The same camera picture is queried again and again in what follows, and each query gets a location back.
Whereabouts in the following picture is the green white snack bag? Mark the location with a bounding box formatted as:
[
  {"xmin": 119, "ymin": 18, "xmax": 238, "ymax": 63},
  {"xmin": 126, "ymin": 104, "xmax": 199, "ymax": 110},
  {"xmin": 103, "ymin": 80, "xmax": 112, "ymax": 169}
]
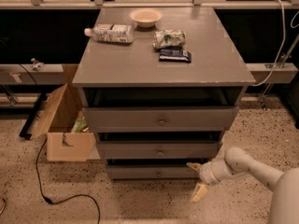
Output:
[{"xmin": 153, "ymin": 30, "xmax": 186, "ymax": 49}]

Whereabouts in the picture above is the black power cable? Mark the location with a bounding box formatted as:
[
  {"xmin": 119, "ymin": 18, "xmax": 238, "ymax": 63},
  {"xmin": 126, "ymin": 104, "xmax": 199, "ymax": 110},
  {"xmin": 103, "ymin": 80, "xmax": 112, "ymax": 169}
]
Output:
[{"xmin": 35, "ymin": 137, "xmax": 102, "ymax": 224}]

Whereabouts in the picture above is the dark blue snack packet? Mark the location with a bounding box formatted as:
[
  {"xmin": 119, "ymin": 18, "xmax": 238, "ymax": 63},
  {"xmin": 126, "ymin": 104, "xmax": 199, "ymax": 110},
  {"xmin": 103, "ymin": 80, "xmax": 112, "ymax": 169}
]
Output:
[{"xmin": 159, "ymin": 49, "xmax": 192, "ymax": 63}]

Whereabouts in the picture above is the white cable on right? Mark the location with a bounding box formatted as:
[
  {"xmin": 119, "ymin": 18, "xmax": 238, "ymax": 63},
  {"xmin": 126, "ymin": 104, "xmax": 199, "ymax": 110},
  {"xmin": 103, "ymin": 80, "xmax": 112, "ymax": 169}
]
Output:
[{"xmin": 250, "ymin": 0, "xmax": 287, "ymax": 88}]

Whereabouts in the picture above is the clear plastic water bottle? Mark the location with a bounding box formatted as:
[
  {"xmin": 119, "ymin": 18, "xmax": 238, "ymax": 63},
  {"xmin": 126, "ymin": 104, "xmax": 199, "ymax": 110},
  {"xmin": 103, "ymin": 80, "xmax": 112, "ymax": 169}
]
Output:
[{"xmin": 84, "ymin": 24, "xmax": 134, "ymax": 44}]

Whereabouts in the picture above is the small clear clamp object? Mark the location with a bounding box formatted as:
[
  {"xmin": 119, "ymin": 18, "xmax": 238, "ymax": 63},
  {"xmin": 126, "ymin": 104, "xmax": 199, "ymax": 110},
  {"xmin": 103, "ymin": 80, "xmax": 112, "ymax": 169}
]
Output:
[{"xmin": 31, "ymin": 58, "xmax": 45, "ymax": 71}]

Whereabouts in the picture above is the grey drawer cabinet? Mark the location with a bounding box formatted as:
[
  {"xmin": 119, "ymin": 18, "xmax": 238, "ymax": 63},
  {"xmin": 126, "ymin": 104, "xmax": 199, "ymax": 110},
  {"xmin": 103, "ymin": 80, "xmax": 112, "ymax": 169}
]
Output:
[{"xmin": 73, "ymin": 7, "xmax": 254, "ymax": 166}]

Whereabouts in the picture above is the open cardboard box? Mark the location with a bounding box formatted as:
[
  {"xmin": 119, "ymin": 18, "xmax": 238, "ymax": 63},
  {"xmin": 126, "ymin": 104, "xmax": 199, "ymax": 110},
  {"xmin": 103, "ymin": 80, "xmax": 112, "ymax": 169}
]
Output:
[{"xmin": 31, "ymin": 64, "xmax": 95, "ymax": 161}]

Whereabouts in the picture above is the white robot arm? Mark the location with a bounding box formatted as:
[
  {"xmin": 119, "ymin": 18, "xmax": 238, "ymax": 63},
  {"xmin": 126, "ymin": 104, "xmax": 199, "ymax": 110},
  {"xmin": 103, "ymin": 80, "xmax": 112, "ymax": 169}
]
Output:
[{"xmin": 186, "ymin": 147, "xmax": 299, "ymax": 224}]

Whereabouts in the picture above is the grey drawer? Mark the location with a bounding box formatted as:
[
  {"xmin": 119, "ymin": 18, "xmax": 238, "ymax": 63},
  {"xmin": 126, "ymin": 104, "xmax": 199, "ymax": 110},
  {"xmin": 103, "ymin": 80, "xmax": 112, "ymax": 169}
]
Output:
[
  {"xmin": 106, "ymin": 165, "xmax": 199, "ymax": 180},
  {"xmin": 97, "ymin": 141, "xmax": 222, "ymax": 160},
  {"xmin": 82, "ymin": 106, "xmax": 238, "ymax": 133}
]

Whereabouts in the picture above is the grey bottom drawer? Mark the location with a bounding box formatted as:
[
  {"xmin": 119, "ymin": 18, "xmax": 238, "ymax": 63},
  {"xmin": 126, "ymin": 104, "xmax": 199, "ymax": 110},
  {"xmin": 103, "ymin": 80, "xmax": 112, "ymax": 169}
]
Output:
[{"xmin": 106, "ymin": 165, "xmax": 199, "ymax": 180}]

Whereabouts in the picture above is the green packet in box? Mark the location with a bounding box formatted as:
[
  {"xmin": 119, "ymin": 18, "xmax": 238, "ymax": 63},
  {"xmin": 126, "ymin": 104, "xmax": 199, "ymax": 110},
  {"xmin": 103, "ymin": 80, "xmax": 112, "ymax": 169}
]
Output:
[{"xmin": 71, "ymin": 118, "xmax": 88, "ymax": 133}]

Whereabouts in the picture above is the grey middle drawer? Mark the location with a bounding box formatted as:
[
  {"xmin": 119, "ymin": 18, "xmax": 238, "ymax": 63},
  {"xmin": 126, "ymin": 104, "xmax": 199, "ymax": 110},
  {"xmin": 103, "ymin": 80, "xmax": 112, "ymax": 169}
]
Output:
[{"xmin": 97, "ymin": 141, "xmax": 222, "ymax": 160}]

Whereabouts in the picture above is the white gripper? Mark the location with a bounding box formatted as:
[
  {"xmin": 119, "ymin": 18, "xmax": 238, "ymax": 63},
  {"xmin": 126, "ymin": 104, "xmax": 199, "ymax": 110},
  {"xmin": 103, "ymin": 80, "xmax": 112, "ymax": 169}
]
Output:
[{"xmin": 186, "ymin": 160, "xmax": 233, "ymax": 203}]

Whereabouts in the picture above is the white ceramic bowl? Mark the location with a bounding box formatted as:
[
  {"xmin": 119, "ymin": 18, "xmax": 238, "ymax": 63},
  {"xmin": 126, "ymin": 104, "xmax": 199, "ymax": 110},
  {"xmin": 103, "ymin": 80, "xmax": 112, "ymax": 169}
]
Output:
[{"xmin": 130, "ymin": 8, "xmax": 163, "ymax": 28}]

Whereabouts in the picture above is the black bar leaning on floor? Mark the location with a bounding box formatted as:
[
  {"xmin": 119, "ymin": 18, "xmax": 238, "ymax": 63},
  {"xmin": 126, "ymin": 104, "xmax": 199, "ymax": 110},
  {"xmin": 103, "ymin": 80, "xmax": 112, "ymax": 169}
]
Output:
[{"xmin": 19, "ymin": 92, "xmax": 47, "ymax": 140}]

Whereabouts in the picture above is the grey top drawer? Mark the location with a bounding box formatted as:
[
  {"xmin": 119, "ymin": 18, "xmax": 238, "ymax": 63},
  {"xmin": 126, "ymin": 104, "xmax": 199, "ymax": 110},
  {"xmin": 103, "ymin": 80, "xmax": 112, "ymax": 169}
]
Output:
[{"xmin": 82, "ymin": 106, "xmax": 238, "ymax": 133}]

